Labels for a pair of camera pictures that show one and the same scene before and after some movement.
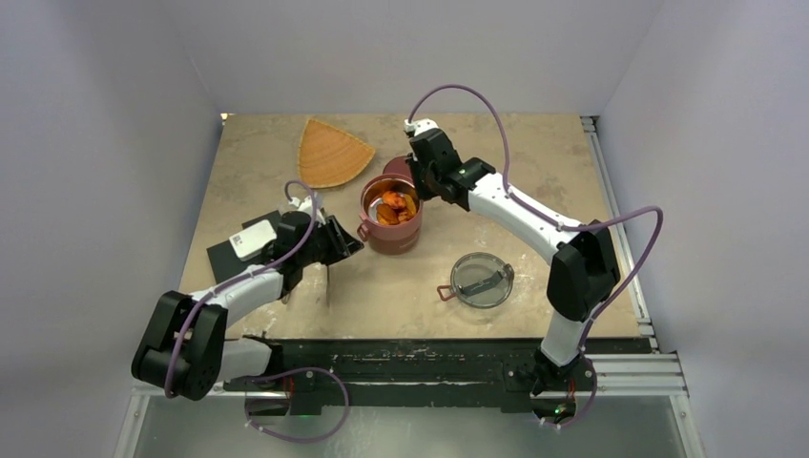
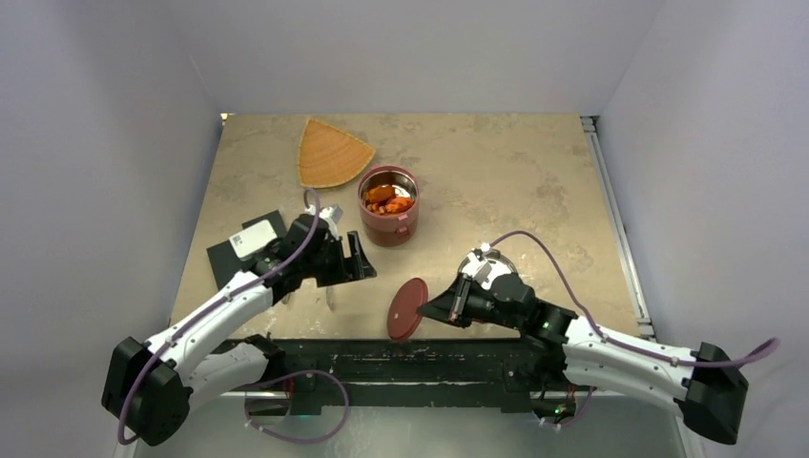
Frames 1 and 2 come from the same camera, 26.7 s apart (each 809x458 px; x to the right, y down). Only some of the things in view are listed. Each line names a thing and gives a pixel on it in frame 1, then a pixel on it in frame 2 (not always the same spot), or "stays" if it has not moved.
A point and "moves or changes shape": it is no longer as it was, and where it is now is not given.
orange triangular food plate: (327, 156) stays
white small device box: (249, 242) stays
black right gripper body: (425, 178) -> (481, 306)
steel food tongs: (313, 289) stays
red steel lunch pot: (391, 210) moves or changes shape
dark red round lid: (398, 165) -> (403, 315)
